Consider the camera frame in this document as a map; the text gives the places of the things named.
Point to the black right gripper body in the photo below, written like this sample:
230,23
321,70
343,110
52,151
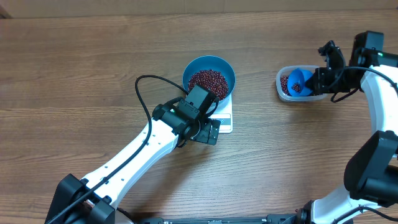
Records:
339,81

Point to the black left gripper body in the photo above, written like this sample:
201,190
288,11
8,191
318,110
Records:
203,134

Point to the blue plastic measuring scoop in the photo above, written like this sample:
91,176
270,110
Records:
301,76

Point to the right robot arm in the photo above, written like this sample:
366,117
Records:
370,181

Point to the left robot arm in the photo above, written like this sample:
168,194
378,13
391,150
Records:
96,197

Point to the white digital kitchen scale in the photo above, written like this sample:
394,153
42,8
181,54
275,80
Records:
224,114

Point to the red beans in bowl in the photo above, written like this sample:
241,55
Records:
211,80

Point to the blue metal bowl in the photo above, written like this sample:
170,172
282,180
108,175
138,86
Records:
210,62

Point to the red adzuki beans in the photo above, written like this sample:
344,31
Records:
284,86

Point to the clear plastic food container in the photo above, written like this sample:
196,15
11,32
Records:
291,99

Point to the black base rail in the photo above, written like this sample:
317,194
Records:
214,221

